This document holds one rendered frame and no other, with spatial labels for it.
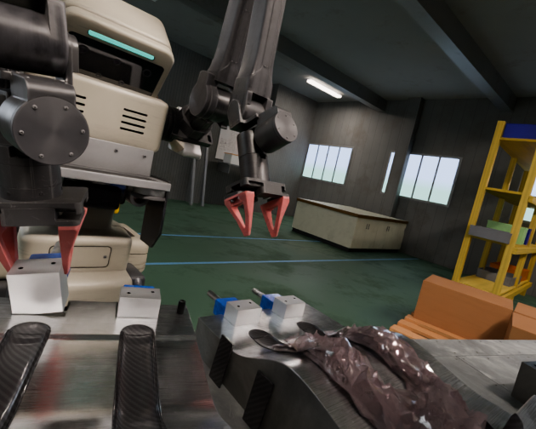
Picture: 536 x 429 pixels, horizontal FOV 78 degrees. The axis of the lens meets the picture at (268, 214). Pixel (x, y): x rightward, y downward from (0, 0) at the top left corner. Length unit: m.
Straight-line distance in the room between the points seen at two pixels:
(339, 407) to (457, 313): 2.84
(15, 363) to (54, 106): 0.24
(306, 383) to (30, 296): 0.32
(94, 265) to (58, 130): 0.55
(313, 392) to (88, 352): 0.24
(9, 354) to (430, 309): 3.05
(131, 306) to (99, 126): 0.44
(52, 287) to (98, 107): 0.43
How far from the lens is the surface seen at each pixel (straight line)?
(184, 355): 0.42
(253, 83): 0.69
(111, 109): 0.80
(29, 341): 0.45
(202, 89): 0.79
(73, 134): 0.35
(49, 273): 0.45
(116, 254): 0.86
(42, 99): 0.34
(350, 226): 6.47
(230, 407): 0.50
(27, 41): 0.41
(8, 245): 0.49
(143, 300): 0.47
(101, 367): 0.40
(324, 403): 0.40
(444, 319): 3.24
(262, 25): 0.72
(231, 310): 0.57
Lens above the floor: 1.10
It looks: 7 degrees down
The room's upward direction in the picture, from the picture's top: 12 degrees clockwise
